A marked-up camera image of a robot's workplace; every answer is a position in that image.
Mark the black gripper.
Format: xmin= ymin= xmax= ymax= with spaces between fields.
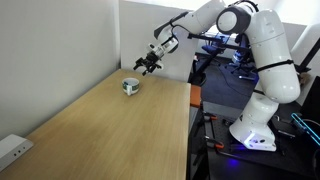
xmin=133 ymin=53 xmax=164 ymax=76

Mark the white mug with green band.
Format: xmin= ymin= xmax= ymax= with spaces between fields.
xmin=121 ymin=77 xmax=141 ymax=97

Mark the white partition panel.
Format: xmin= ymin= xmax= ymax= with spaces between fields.
xmin=119 ymin=0 xmax=201 ymax=83

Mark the orange seat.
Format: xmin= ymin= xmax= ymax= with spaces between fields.
xmin=189 ymin=84 xmax=202 ymax=108

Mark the orange black clamp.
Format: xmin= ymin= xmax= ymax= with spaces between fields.
xmin=203 ymin=113 xmax=218 ymax=122
xmin=204 ymin=135 xmax=225 ymax=150

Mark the blue office chair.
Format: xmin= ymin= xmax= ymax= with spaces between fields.
xmin=226 ymin=33 xmax=259 ymax=81

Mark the white rectangular box device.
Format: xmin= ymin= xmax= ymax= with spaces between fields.
xmin=0 ymin=133 xmax=34 ymax=172

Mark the computer case with blue light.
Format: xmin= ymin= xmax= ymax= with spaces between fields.
xmin=290 ymin=112 xmax=320 ymax=148

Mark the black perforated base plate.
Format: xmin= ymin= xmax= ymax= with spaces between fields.
xmin=206 ymin=114 xmax=320 ymax=178

